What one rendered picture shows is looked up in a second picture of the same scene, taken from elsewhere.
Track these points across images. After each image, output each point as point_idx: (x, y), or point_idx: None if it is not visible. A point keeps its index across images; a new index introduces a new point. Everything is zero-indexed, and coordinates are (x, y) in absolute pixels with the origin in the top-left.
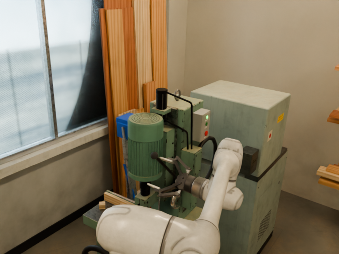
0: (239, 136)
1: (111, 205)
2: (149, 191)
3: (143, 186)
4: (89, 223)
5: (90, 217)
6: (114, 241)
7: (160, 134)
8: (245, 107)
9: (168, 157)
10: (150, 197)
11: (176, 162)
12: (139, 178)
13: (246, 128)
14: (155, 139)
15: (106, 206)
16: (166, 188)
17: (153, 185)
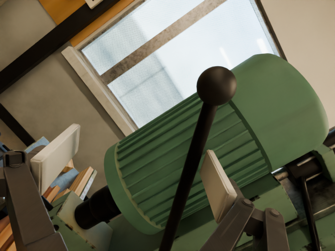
0: None
1: (67, 182)
2: (90, 222)
3: (97, 194)
4: (26, 148)
5: (36, 144)
6: None
7: (280, 141)
8: None
9: (233, 181)
10: (72, 234)
11: (245, 218)
12: (111, 156)
13: None
14: (256, 124)
15: (64, 174)
16: (28, 195)
17: (65, 138)
